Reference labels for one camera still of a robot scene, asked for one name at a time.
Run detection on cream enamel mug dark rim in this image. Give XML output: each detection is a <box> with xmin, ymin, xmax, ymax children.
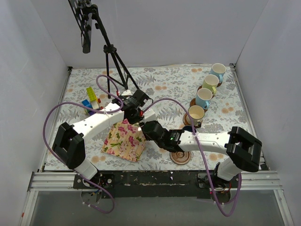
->
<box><xmin>186</xmin><ymin>105</ymin><xmax>205</xmax><ymax>128</ymax></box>

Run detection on white mug blue handle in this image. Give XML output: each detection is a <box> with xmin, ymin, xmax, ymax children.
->
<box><xmin>196</xmin><ymin>88</ymin><xmax>213</xmax><ymax>110</ymax></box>

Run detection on white mug green handle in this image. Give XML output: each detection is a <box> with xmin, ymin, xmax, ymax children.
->
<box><xmin>202</xmin><ymin>74</ymin><xmax>219</xmax><ymax>96</ymax></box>

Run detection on white mug light blue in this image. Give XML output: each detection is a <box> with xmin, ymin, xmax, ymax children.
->
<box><xmin>210</xmin><ymin>63</ymin><xmax>226</xmax><ymax>83</ymax></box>

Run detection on dark blue mug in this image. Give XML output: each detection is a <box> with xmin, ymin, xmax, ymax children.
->
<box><xmin>183</xmin><ymin>126</ymin><xmax>192</xmax><ymax>132</ymax></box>

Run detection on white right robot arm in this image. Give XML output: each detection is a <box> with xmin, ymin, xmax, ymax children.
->
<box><xmin>142</xmin><ymin>121</ymin><xmax>262</xmax><ymax>187</ymax></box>

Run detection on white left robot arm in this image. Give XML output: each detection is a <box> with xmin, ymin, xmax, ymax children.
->
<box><xmin>52</xmin><ymin>89</ymin><xmax>150</xmax><ymax>188</ymax></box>

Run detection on floral serving tray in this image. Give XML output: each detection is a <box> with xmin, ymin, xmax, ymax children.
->
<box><xmin>101</xmin><ymin>119</ymin><xmax>146</xmax><ymax>162</ymax></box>

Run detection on black tripod stand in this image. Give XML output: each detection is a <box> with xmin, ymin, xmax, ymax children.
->
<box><xmin>91</xmin><ymin>4</ymin><xmax>140</xmax><ymax>89</ymax></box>

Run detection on colourful toy blocks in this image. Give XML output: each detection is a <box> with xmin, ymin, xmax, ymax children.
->
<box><xmin>81</xmin><ymin>87</ymin><xmax>103</xmax><ymax>110</ymax></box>

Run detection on floral table cloth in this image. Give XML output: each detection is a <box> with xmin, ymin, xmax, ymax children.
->
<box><xmin>56</xmin><ymin>65</ymin><xmax>253</xmax><ymax>170</ymax></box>

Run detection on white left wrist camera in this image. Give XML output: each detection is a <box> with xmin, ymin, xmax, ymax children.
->
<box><xmin>121</xmin><ymin>90</ymin><xmax>132</xmax><ymax>96</ymax></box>

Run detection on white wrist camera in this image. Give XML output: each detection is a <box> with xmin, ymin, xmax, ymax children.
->
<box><xmin>121</xmin><ymin>90</ymin><xmax>132</xmax><ymax>96</ymax></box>
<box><xmin>140</xmin><ymin>108</ymin><xmax>157</xmax><ymax>123</ymax></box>

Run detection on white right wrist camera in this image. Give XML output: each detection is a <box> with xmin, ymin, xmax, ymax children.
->
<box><xmin>140</xmin><ymin>108</ymin><xmax>157</xmax><ymax>123</ymax></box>

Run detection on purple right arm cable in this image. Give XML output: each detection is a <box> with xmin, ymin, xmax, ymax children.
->
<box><xmin>143</xmin><ymin>98</ymin><xmax>243</xmax><ymax>217</ymax></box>

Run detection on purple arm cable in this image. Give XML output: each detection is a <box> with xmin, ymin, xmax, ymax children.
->
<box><xmin>143</xmin><ymin>98</ymin><xmax>243</xmax><ymax>217</ymax></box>
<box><xmin>43</xmin><ymin>75</ymin><xmax>124</xmax><ymax>214</ymax></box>

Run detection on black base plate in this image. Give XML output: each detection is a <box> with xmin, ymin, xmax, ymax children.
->
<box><xmin>72</xmin><ymin>169</ymin><xmax>242</xmax><ymax>201</ymax></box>

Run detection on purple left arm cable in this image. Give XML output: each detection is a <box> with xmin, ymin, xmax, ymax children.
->
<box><xmin>43</xmin><ymin>75</ymin><xmax>124</xmax><ymax>214</ymax></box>

